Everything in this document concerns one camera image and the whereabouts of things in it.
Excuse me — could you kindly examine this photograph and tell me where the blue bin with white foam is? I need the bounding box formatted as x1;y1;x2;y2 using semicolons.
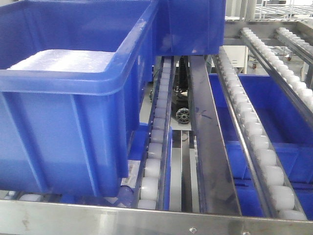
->
0;0;158;197

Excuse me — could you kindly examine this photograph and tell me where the rear blue plastic bin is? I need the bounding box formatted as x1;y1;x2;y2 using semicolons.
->
156;0;226;56

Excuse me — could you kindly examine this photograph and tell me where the lower blue bin right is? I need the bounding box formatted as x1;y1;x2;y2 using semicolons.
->
209;73;313;220

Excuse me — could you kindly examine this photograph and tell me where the black wheeled mobile base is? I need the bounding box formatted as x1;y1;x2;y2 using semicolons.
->
149;55;194;126

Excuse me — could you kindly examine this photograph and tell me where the white barcode label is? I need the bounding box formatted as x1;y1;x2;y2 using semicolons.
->
121;160;140;188

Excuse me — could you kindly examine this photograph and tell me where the white roller track left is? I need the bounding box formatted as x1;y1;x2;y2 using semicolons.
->
136;56;175;211

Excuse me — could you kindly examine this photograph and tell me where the white roller track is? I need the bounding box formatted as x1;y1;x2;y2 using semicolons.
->
242;27;313;112
213;47;307;220
276;27;313;58
136;56;175;211

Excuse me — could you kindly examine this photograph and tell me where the white roller track middle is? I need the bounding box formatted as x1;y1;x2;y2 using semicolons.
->
213;47;307;220

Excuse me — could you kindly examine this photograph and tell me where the white roller track far right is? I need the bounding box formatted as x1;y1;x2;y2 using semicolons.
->
276;27;313;58

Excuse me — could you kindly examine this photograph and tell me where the steel divider rail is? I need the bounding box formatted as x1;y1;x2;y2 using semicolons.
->
188;56;242;215

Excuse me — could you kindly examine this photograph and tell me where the stainless steel shelf frame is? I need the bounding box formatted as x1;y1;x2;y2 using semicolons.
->
0;17;313;235

